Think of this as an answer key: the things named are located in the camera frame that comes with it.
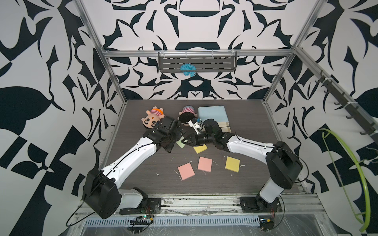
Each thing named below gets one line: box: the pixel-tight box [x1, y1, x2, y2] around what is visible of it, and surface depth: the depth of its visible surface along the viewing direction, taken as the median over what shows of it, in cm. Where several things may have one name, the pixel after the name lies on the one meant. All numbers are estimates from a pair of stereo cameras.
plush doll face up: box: [141, 106, 165, 130], surface depth 106 cm
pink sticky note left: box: [177, 162, 196, 181], surface depth 87 cm
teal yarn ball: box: [180, 62, 197, 77], surface depth 93 cm
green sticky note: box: [175, 136, 189, 149], surface depth 81 cm
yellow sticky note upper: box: [192, 144, 208, 154], surface depth 96 cm
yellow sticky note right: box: [224, 155, 241, 173], surface depth 90 cm
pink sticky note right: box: [197, 156, 213, 173], surface depth 89 cm
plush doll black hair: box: [177, 105, 198, 126], surface depth 107 cm
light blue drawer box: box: [197, 105, 232, 133], surface depth 95 cm
